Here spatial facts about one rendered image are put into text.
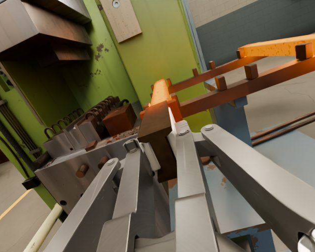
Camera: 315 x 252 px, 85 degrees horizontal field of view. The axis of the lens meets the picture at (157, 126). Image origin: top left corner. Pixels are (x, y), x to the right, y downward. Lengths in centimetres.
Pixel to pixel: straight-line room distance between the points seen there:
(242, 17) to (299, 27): 178
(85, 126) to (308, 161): 62
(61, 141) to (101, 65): 53
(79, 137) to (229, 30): 635
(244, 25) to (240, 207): 658
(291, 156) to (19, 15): 79
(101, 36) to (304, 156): 98
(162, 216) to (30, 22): 74
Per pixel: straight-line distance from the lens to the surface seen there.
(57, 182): 70
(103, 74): 106
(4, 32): 68
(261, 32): 702
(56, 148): 70
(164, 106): 18
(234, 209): 42
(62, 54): 76
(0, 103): 91
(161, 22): 68
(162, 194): 65
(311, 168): 50
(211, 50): 657
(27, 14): 64
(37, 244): 96
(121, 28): 67
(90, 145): 59
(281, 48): 39
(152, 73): 67
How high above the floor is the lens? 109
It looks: 20 degrees down
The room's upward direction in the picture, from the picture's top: 23 degrees counter-clockwise
